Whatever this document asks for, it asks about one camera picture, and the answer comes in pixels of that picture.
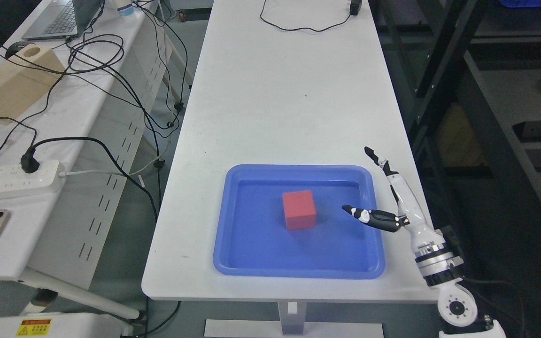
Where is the black cable on table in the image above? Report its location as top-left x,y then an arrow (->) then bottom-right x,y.
259,0 -> 364,33

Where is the black metal shelf right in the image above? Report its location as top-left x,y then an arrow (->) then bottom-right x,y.
369,0 -> 541,294

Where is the white side desk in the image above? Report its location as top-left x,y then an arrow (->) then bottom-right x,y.
0,0 -> 166,321

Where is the black power cable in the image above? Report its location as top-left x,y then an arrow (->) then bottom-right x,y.
20,136 -> 159,221

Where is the pink foam block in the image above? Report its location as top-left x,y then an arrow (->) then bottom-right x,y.
283,190 -> 317,230

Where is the beige foam block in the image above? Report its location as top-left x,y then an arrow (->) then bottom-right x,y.
0,44 -> 65,118

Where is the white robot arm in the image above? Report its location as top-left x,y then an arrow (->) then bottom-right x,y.
411,230 -> 505,338

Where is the blue plastic tray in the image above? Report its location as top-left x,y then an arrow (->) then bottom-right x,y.
213,164 -> 385,279

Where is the white power strip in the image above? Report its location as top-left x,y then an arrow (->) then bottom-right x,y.
0,160 -> 64,199

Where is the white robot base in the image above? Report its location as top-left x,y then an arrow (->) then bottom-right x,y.
0,313 -> 133,338

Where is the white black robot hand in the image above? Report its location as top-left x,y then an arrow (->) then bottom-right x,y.
342,147 -> 447,260

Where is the grey laptop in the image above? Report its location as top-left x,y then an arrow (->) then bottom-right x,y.
22,0 -> 104,40

